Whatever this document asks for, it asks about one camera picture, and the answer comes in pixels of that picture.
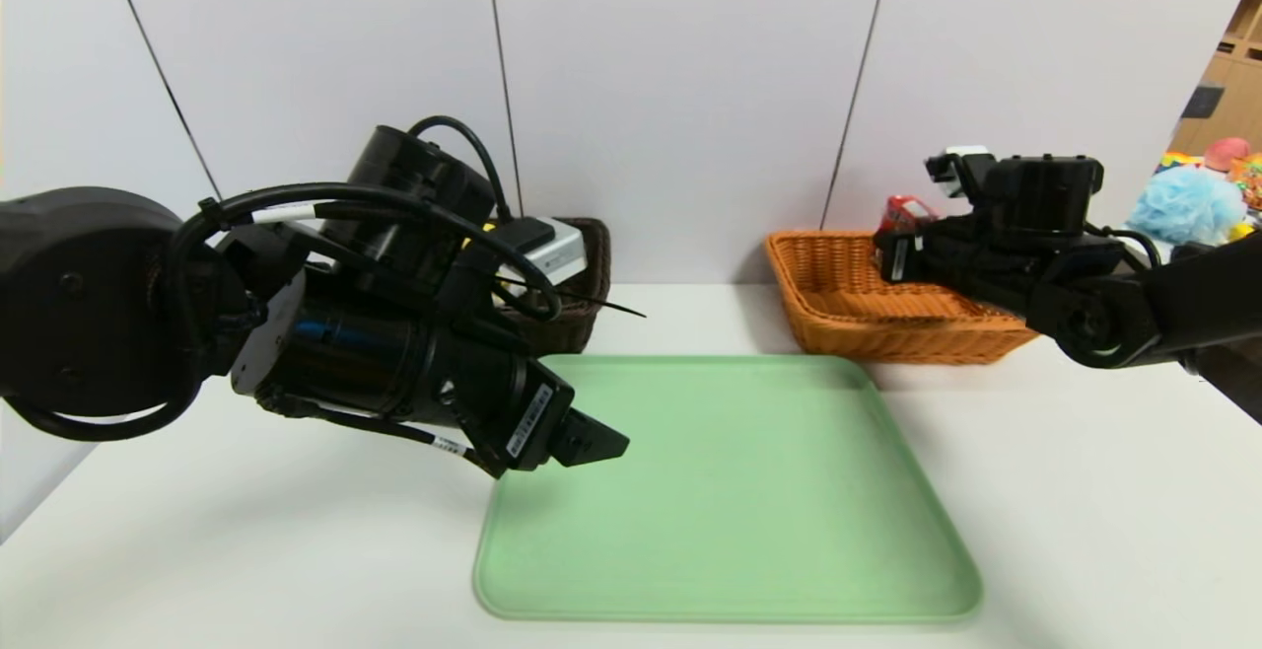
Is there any light blue bath loofah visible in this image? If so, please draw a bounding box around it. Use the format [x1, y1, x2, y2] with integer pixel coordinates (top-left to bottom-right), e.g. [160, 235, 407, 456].
[1127, 166, 1245, 246]

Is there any wooden shelf unit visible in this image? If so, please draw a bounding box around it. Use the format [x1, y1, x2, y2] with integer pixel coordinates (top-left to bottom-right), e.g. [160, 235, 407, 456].
[1168, 0, 1262, 162]

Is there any left arm thick black cable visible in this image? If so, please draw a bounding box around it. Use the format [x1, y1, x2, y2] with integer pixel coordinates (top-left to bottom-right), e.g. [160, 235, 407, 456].
[5, 182, 563, 443]

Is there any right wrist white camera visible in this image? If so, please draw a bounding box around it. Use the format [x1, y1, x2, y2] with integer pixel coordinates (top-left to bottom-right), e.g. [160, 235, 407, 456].
[925, 146, 997, 198]

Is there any orange wicker basket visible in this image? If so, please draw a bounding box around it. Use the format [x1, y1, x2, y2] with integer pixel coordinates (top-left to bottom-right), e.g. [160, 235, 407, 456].
[764, 231, 1041, 366]

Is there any left wrist camera black cable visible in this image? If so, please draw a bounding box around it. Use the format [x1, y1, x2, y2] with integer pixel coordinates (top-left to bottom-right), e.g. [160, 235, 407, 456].
[407, 114, 514, 226]

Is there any red cartoon milk carton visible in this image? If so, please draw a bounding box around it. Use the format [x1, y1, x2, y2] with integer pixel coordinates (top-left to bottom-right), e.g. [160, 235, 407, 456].
[880, 195, 938, 236]

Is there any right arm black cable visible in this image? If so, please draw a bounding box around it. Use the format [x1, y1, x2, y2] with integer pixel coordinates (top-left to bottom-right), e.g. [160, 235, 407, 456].
[1085, 223, 1166, 270]

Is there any dark brown wicker basket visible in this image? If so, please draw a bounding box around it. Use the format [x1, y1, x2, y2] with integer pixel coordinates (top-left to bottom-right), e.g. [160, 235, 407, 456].
[493, 218, 612, 356]

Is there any light green plastic tray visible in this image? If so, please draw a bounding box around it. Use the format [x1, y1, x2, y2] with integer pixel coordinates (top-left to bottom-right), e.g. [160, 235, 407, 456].
[473, 354, 984, 623]

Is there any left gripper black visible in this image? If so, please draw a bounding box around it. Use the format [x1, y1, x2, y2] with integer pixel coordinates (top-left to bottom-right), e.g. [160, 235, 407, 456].
[420, 321, 631, 480]

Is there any pink round object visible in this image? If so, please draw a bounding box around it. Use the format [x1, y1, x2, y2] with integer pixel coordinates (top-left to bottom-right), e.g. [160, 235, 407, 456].
[1203, 138, 1251, 174]

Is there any colourful snack package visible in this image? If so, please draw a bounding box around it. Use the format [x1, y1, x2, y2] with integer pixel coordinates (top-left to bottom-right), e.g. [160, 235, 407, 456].
[1227, 154, 1262, 214]

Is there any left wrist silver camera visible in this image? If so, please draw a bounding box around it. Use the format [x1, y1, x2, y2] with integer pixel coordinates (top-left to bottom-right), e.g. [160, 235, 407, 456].
[493, 217, 590, 287]

